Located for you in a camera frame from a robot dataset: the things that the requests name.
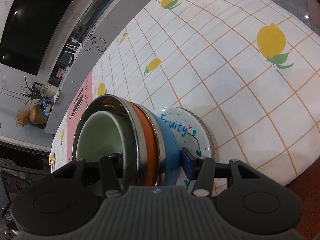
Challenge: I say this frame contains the blue snack bag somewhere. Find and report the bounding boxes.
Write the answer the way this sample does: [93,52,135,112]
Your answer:
[42,96,54,117]

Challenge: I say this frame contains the white fruity printed plate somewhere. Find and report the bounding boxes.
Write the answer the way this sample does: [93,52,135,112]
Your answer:
[150,107,214,186]

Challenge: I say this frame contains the white wifi router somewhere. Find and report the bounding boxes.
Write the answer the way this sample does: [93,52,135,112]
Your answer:
[63,37,82,58]

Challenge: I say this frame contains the white plant pot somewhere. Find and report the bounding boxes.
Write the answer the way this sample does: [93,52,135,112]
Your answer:
[40,82,60,101]

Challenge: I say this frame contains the black television screen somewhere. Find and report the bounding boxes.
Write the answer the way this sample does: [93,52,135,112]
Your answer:
[1,0,74,75]

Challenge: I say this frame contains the yellow cloth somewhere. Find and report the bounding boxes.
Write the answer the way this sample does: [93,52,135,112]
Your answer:
[48,153,56,172]

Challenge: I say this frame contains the pink checkered lemon tablecloth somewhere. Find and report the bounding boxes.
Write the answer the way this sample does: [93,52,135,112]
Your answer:
[52,0,319,185]

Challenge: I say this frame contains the grey tv console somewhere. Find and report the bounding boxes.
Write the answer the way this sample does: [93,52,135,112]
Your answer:
[44,0,151,134]

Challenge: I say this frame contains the orange steel bowl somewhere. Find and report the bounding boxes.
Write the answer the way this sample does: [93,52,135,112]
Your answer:
[72,94,148,186]

